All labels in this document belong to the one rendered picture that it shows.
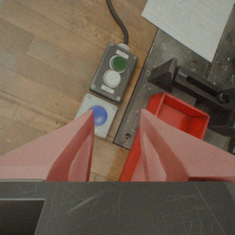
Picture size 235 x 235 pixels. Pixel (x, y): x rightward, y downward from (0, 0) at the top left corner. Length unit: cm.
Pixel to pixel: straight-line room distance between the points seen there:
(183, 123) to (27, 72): 35
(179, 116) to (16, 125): 34
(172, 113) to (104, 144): 17
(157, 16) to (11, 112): 37
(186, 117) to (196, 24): 23
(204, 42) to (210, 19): 6
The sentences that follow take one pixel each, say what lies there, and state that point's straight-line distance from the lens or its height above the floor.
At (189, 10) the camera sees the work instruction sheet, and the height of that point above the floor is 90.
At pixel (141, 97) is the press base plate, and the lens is 45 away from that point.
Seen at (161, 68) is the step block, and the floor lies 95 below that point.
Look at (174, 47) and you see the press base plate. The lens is 52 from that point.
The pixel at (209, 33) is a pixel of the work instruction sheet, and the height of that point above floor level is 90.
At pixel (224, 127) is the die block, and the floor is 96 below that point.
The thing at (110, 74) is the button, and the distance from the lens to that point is 39.
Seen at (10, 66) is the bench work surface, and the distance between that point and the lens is 43.
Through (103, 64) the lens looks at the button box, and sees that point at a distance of 40.
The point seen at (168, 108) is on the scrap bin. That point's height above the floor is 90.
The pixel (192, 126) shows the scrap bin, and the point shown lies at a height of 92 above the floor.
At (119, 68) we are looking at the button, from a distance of 40.
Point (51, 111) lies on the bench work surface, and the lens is 41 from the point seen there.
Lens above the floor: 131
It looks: 73 degrees down
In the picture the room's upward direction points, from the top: 84 degrees clockwise
